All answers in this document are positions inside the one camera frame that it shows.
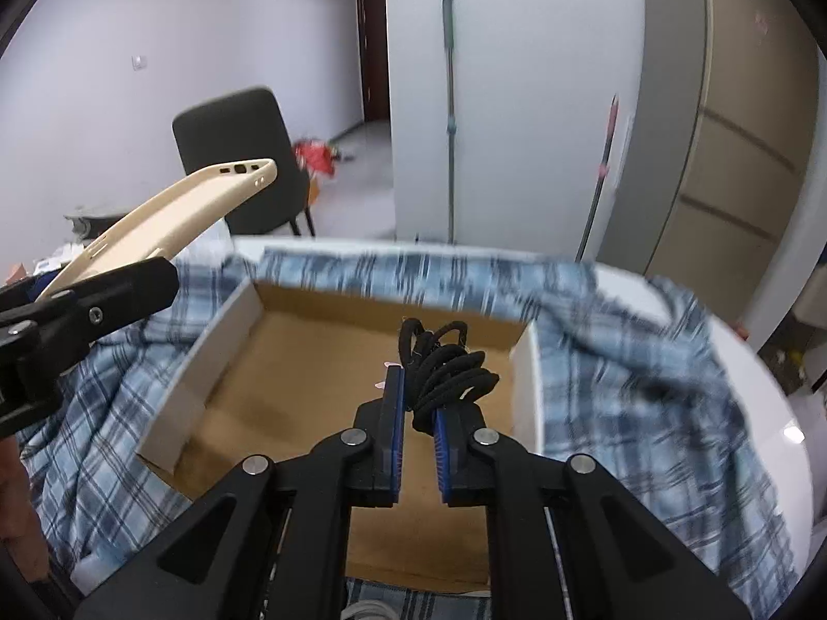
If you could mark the grey bag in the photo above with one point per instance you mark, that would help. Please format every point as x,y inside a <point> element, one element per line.
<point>100,216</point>

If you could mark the dark grey chair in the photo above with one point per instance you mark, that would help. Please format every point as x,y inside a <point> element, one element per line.
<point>232,135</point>

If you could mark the red plastic bag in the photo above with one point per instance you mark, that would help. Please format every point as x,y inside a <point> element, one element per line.
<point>316,155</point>

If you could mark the white plastic bag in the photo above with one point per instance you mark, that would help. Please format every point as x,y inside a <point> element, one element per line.
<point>210,242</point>

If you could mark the tan wardrobe cabinet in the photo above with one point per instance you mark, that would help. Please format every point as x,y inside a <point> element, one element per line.
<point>743,142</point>

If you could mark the blue plaid shirt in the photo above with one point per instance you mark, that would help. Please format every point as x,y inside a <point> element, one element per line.
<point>614,413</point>

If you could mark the cardboard box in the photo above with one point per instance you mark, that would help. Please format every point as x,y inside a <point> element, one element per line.
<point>291,400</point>

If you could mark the person's left forearm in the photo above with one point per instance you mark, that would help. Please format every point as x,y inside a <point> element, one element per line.
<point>19,516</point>

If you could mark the beige phone case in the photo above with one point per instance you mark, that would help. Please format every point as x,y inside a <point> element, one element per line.
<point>161,219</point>

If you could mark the dark wooden door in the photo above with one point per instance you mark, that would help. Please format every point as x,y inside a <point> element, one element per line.
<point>371,45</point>

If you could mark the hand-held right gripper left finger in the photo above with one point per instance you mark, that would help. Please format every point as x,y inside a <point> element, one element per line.
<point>394,426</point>

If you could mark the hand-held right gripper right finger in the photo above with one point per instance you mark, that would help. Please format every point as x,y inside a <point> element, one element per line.
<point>442,452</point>

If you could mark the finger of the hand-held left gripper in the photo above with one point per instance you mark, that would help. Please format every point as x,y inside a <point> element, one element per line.
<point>29,290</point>
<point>116,300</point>

